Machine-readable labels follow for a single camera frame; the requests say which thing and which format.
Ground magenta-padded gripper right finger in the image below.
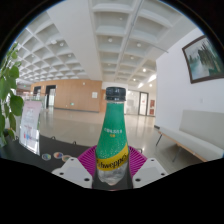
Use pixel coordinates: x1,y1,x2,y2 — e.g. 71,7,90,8
127,145,169,189

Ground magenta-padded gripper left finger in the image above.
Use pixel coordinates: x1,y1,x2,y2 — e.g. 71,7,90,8
51,145,100,190

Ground green plastic drink bottle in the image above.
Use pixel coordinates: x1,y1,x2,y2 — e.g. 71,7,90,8
94,86,130,188

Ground long white bench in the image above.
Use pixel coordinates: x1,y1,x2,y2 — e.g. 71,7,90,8
153,109,224,164

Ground clear acrylic sign stand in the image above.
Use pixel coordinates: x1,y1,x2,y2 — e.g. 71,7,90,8
18,100,43,156

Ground dark framed glass door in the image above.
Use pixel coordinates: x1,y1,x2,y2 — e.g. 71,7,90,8
138,92,150,117

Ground green leafy plant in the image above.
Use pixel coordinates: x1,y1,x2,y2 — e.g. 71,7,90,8
0,43,25,148

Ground framed landscape picture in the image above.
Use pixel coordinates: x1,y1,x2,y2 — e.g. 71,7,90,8
181,34,224,85

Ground ceiling lights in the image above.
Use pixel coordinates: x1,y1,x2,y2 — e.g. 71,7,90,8
49,35,158,90

